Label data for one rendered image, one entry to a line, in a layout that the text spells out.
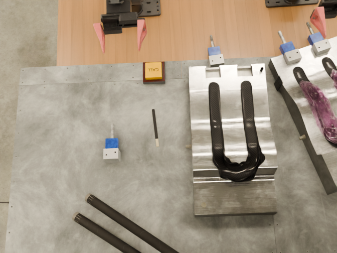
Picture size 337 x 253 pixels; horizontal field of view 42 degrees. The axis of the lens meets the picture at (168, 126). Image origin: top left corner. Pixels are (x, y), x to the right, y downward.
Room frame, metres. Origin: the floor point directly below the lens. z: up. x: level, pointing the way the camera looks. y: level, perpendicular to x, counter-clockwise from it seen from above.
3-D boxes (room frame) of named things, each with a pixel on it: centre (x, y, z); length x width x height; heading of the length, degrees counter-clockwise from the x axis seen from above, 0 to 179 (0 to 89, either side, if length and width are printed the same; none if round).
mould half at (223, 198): (0.40, -0.20, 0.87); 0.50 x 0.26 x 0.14; 173
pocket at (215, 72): (0.63, -0.18, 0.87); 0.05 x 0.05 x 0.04; 83
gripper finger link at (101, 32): (0.64, 0.13, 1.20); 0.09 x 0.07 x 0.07; 174
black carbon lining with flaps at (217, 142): (0.41, -0.21, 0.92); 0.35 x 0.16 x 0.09; 173
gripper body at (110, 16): (0.71, 0.08, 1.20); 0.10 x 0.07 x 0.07; 84
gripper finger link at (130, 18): (0.63, 0.06, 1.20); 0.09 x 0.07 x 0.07; 174
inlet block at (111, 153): (0.46, 0.20, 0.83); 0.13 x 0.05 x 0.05; 173
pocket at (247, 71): (0.62, -0.29, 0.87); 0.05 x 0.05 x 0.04; 83
